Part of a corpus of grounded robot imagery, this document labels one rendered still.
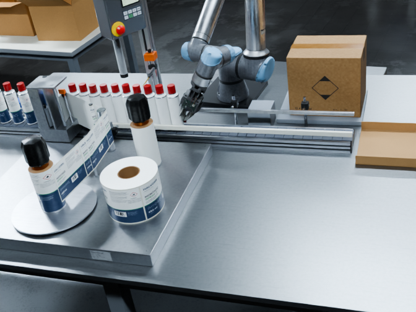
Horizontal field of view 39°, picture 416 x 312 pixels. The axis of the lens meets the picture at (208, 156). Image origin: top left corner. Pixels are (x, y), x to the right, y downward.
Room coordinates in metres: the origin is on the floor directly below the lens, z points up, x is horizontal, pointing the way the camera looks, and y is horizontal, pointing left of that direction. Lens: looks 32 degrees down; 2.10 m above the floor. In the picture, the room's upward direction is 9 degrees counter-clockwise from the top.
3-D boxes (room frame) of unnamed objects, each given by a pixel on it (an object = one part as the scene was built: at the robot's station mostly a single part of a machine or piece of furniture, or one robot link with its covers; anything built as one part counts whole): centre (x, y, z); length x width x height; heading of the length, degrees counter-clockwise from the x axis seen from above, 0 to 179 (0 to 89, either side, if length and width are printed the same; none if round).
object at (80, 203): (1.76, 0.58, 0.89); 0.31 x 0.31 x 0.01
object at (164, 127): (2.11, -0.06, 0.91); 1.07 x 0.01 x 0.02; 68
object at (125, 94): (2.29, 0.30, 0.98); 0.05 x 0.05 x 0.20
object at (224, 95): (2.51, -0.16, 0.90); 0.15 x 0.15 x 0.10
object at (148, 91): (2.25, 0.21, 0.98); 0.05 x 0.05 x 0.20
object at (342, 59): (2.28, -0.56, 0.99); 0.30 x 0.24 x 0.27; 67
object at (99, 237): (1.88, 0.48, 0.86); 0.80 x 0.67 x 0.05; 68
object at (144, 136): (1.96, 0.23, 1.03); 0.09 x 0.09 x 0.30
